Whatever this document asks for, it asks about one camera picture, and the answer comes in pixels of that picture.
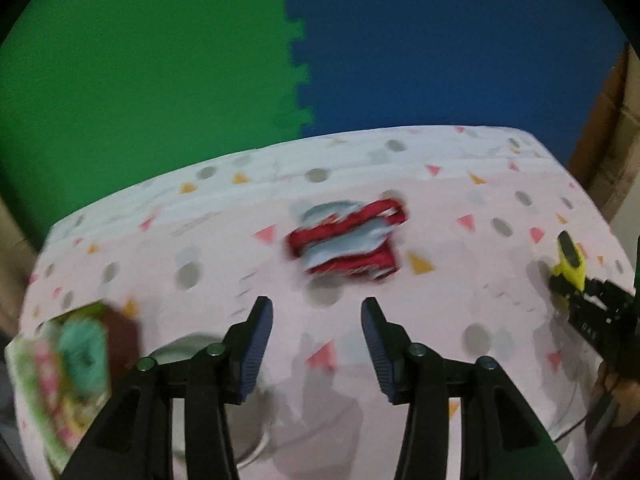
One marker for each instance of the person's right hand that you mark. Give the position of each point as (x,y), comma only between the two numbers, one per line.
(622,395)

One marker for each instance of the red tin box gold inside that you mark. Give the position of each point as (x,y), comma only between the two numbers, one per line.
(122,350)

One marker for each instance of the brown cardboard box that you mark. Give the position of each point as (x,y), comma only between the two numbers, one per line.
(620,135)

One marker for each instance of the green foam mat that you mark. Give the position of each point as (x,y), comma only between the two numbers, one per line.
(150,85)

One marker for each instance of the pink patterned tablecloth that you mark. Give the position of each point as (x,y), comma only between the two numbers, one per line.
(450,285)

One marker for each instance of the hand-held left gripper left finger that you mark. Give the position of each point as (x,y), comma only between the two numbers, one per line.
(255,355)

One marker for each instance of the yellow black fabric item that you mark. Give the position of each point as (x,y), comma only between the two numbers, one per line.
(570,265)

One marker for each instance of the teal fuzzy sock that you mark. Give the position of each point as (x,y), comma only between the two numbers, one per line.
(82,360)

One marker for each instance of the steel bowl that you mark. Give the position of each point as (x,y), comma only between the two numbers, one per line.
(250,435)

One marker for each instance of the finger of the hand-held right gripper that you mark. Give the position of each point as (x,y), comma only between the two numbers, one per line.
(565,292)
(607,290)

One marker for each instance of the blue foam mat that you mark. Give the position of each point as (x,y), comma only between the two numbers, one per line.
(450,50)

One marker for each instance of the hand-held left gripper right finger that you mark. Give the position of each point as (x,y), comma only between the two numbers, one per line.
(375,355)

